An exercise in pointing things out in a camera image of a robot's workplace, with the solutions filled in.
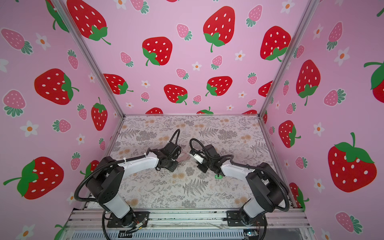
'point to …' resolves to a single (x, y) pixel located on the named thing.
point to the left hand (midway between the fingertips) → (173, 163)
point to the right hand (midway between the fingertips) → (197, 160)
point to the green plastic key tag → (219, 177)
